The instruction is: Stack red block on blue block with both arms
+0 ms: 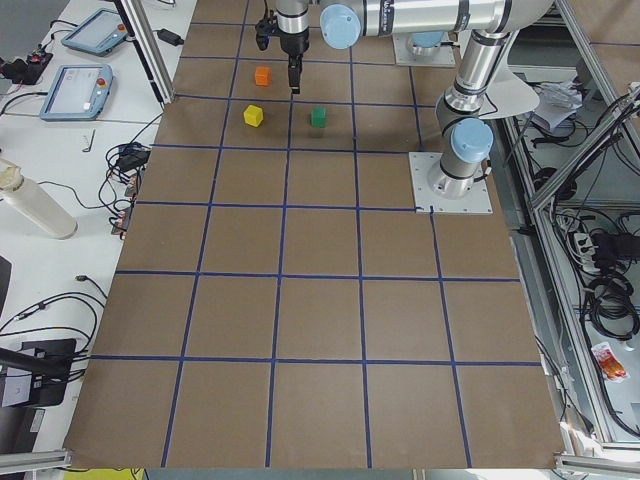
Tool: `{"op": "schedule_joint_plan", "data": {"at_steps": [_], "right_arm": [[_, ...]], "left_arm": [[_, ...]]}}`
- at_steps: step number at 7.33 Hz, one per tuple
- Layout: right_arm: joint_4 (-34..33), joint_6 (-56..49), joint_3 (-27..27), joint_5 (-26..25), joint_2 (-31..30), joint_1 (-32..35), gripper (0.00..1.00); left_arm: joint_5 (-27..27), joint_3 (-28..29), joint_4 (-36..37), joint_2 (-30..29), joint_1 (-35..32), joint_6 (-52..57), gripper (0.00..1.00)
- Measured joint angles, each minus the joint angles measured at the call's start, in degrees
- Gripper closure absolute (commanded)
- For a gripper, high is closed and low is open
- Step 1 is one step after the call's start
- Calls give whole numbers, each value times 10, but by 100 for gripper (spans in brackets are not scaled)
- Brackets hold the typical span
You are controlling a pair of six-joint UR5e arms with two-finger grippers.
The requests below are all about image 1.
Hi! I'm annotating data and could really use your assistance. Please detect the red snack packet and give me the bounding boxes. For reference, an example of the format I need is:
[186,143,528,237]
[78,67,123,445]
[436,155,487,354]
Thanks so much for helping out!
[591,342,629,383]

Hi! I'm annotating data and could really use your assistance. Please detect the black power brick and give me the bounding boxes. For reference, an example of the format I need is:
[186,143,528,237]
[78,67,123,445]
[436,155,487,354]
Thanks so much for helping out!
[156,29,184,46]

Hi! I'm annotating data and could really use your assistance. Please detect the lower blue teach pendant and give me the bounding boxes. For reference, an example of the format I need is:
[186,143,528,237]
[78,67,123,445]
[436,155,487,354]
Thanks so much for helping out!
[39,64,113,121]

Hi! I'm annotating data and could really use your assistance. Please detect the yellow wooden block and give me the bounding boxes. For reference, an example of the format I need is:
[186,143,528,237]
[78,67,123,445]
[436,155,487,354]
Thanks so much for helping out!
[243,104,264,128]

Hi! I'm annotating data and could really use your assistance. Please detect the white cylindrical bottle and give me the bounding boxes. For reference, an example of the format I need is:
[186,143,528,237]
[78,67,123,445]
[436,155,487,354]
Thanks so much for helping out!
[1,159,78,239]

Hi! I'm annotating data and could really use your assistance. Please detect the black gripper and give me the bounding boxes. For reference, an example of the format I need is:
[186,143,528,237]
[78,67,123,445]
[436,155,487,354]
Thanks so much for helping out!
[255,7,309,94]

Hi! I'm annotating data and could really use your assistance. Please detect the aluminium frame post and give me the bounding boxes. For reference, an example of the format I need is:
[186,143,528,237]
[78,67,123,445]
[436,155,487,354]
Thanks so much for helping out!
[114,0,175,105]

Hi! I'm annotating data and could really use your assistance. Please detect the blue teach pendant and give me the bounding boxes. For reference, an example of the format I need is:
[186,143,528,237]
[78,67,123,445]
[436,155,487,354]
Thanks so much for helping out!
[39,64,113,121]
[61,8,128,57]

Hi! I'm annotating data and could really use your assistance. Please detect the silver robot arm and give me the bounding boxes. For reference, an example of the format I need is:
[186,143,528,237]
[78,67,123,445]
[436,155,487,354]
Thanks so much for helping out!
[318,0,551,199]

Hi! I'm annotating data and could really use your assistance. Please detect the orange wooden block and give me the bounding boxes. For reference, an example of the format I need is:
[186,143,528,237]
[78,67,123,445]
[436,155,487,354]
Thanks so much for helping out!
[254,65,272,87]

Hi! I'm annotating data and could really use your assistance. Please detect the black monitor stand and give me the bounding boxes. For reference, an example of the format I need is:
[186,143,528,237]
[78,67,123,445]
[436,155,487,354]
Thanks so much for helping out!
[1,339,76,408]

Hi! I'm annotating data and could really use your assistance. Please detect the upper blue teach pendant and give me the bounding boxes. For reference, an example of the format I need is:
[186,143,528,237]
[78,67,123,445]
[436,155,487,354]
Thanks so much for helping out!
[61,8,128,57]

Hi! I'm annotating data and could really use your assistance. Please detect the green wooden block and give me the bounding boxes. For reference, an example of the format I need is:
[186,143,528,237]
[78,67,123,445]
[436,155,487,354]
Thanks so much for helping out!
[310,107,327,128]

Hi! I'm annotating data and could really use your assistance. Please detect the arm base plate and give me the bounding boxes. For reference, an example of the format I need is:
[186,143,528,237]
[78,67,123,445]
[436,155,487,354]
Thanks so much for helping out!
[393,32,456,68]
[409,152,493,215]

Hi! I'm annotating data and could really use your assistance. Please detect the metal hex key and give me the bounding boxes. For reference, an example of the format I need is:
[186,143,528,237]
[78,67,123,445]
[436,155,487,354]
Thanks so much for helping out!
[82,129,96,153]

